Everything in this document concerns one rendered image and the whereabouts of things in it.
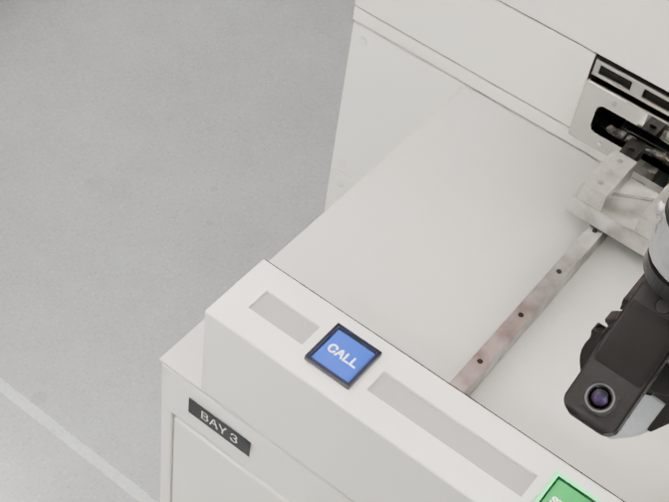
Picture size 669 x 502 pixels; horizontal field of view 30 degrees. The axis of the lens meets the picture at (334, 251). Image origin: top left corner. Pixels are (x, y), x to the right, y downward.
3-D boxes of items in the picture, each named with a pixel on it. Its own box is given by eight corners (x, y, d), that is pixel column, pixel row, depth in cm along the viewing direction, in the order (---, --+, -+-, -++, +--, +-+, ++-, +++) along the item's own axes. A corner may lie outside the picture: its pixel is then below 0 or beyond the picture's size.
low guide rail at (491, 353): (625, 192, 163) (632, 176, 161) (638, 200, 163) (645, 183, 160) (407, 438, 135) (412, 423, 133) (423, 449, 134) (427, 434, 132)
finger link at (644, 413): (664, 418, 107) (700, 356, 100) (631, 464, 103) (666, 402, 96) (632, 398, 108) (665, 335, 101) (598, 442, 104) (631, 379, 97)
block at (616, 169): (607, 163, 158) (614, 146, 156) (631, 177, 157) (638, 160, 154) (576, 197, 153) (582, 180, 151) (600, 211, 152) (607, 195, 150)
